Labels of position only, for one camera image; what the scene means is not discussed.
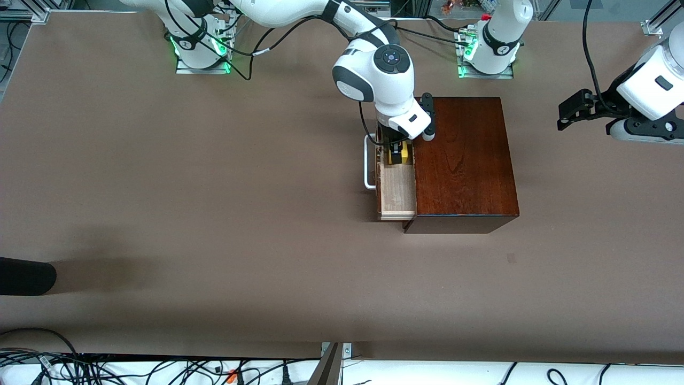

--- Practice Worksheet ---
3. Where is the wooden drawer with white handle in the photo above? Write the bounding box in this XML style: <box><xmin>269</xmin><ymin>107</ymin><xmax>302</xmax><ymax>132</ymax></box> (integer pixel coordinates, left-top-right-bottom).
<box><xmin>364</xmin><ymin>134</ymin><xmax>417</xmax><ymax>221</ymax></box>

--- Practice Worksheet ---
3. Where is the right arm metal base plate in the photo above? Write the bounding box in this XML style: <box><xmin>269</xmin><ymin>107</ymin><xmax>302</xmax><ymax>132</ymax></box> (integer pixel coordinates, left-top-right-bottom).
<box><xmin>175</xmin><ymin>21</ymin><xmax>233</xmax><ymax>74</ymax></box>

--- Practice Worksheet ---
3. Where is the aluminium frame profile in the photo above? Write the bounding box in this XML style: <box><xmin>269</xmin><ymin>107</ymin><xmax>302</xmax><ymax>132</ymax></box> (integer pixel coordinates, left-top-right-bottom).
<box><xmin>0</xmin><ymin>0</ymin><xmax>51</xmax><ymax>25</ymax></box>
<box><xmin>641</xmin><ymin>0</ymin><xmax>684</xmax><ymax>37</ymax></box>

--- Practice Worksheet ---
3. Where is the tangled black cable bundle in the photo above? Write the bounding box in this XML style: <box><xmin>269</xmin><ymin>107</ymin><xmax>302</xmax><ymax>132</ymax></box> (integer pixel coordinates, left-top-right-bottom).
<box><xmin>0</xmin><ymin>348</ymin><xmax>321</xmax><ymax>385</ymax></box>

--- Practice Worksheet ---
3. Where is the dark brown wooden cabinet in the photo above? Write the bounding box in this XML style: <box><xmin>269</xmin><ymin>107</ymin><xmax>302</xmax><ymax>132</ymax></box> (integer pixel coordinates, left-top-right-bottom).
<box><xmin>403</xmin><ymin>96</ymin><xmax>520</xmax><ymax>234</ymax></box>

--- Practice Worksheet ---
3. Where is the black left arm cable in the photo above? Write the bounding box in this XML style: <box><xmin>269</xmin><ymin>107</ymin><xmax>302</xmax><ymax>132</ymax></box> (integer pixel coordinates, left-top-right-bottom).
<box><xmin>581</xmin><ymin>0</ymin><xmax>623</xmax><ymax>116</ymax></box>

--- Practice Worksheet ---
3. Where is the grey metal bracket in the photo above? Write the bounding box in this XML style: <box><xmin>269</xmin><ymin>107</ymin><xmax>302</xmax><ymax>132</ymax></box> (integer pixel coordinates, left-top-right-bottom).
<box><xmin>307</xmin><ymin>342</ymin><xmax>353</xmax><ymax>385</ymax></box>

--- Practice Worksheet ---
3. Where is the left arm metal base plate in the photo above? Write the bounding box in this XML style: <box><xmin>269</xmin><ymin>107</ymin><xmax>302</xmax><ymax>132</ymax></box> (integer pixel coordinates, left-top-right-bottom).
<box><xmin>457</xmin><ymin>29</ymin><xmax>515</xmax><ymax>79</ymax></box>

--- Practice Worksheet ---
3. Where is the black rounded cylinder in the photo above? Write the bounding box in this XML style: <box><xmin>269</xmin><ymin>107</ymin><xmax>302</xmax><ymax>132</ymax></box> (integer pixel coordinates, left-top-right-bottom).
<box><xmin>0</xmin><ymin>257</ymin><xmax>57</xmax><ymax>296</ymax></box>

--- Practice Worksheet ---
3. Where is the yellow block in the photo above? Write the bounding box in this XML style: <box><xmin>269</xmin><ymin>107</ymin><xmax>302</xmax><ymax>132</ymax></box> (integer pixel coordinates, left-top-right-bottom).
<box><xmin>387</xmin><ymin>140</ymin><xmax>413</xmax><ymax>165</ymax></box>

